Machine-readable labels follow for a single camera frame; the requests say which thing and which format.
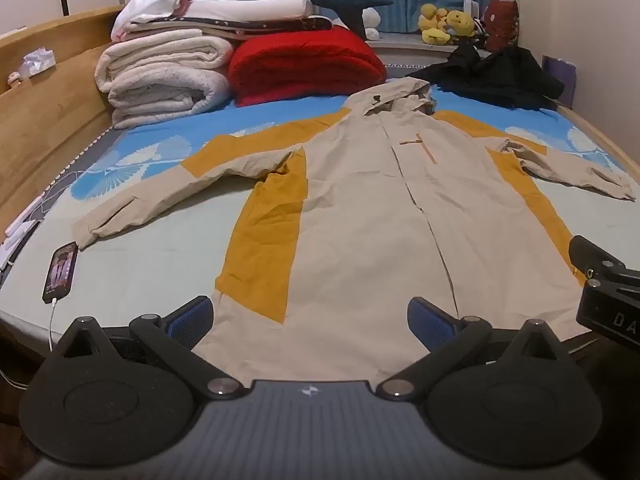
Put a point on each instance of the white windowsill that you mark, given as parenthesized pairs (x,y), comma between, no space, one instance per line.
(415,52)

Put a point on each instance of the white folded bedding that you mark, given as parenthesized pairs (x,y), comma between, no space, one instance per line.
(250,9)

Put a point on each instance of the purple box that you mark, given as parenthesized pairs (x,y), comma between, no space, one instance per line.
(560,72)

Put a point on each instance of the wooden bed frame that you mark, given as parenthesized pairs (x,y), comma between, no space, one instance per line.
(50,110)

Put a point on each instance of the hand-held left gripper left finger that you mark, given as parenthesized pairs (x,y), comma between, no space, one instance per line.
(192,317)

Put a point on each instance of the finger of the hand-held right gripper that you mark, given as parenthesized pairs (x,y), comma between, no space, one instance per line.
(600,262)

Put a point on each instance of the white power strip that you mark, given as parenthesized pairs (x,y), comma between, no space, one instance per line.
(22,217)

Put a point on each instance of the blue printed bed sheet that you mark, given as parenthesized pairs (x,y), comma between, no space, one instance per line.
(150,270)

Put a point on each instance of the tissue pack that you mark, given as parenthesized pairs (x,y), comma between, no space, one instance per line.
(37,62)

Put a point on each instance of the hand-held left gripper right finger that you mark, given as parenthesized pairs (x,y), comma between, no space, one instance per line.
(430,322)

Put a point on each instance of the white plush toy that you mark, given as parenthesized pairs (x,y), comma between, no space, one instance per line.
(371,22)

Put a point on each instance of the yellow plush toy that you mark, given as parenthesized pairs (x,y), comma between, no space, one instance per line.
(461,22)
(434,25)

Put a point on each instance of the beige and yellow hooded jacket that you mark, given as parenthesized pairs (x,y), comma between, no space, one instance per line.
(350,210)

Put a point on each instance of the cream folded blanket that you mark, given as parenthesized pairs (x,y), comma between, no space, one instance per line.
(160,55)

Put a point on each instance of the black smartphone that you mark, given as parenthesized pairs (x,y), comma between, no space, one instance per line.
(61,272)

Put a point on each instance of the grey-white folded quilt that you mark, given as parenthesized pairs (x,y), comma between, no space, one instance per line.
(165,97)

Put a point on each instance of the red folded quilt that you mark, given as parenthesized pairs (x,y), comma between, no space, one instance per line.
(305,67)

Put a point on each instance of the black jacket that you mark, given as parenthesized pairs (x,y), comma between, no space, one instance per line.
(490,77)

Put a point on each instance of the dark red plush toy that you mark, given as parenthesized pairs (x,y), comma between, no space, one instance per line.
(501,25)

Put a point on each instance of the dark patterned folded cloth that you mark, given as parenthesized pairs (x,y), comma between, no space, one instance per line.
(260,26)

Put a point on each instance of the white and pink cloth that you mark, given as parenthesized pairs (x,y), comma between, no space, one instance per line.
(150,2)

